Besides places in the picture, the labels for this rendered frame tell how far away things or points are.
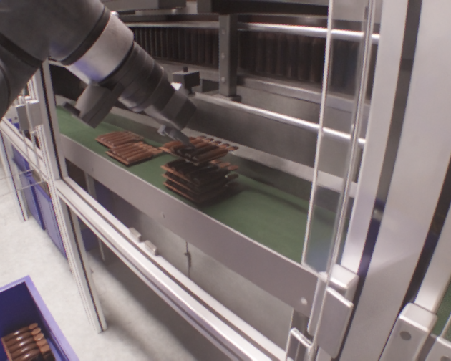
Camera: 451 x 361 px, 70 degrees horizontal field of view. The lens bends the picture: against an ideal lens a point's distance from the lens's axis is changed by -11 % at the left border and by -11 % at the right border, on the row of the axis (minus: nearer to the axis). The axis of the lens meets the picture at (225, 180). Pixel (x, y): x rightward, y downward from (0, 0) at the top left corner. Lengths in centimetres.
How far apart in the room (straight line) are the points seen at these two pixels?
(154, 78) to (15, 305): 67
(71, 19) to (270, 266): 38
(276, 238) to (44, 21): 39
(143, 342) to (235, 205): 79
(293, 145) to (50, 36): 47
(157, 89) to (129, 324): 98
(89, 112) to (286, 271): 31
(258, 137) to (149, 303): 84
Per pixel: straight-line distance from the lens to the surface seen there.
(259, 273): 49
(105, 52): 44
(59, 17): 42
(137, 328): 130
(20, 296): 94
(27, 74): 45
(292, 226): 52
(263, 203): 58
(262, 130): 74
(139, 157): 76
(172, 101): 51
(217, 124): 83
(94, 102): 46
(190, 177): 57
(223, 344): 51
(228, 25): 58
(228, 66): 59
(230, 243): 50
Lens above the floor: 98
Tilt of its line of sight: 27 degrees down
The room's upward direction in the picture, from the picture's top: straight up
